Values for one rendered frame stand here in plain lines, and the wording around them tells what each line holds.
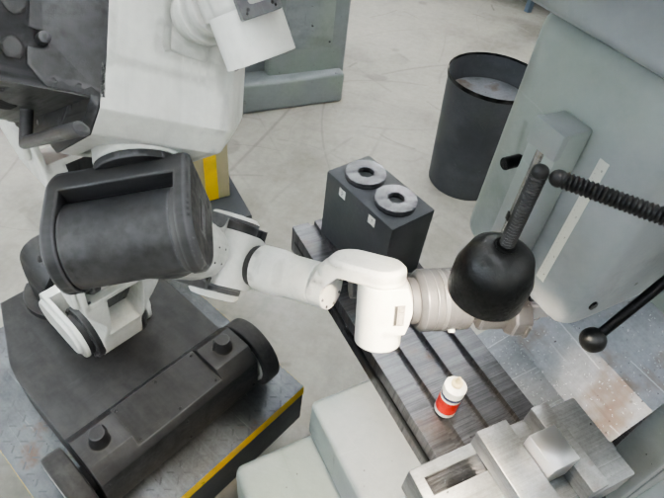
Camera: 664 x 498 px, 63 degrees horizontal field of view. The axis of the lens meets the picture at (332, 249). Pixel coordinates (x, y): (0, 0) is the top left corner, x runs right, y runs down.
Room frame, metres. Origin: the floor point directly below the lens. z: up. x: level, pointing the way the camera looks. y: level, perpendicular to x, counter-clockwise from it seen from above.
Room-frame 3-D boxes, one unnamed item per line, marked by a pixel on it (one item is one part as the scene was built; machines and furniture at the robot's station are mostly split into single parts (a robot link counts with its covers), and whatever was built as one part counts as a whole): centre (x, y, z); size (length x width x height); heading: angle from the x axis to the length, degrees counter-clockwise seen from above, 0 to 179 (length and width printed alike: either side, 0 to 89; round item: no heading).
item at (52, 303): (0.80, 0.57, 0.68); 0.21 x 0.20 x 0.13; 53
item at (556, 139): (0.47, -0.21, 1.45); 0.04 x 0.04 x 0.21; 32
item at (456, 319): (0.51, -0.21, 1.24); 0.13 x 0.12 x 0.10; 14
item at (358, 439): (0.53, -0.30, 0.76); 0.50 x 0.35 x 0.12; 122
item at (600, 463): (0.39, -0.35, 0.96); 0.35 x 0.15 x 0.11; 120
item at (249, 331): (0.85, 0.19, 0.50); 0.20 x 0.05 x 0.20; 53
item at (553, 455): (0.40, -0.38, 1.01); 0.06 x 0.05 x 0.06; 30
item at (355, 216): (0.91, -0.08, 1.00); 0.22 x 0.12 x 0.20; 42
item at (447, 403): (0.52, -0.25, 0.96); 0.04 x 0.04 x 0.11
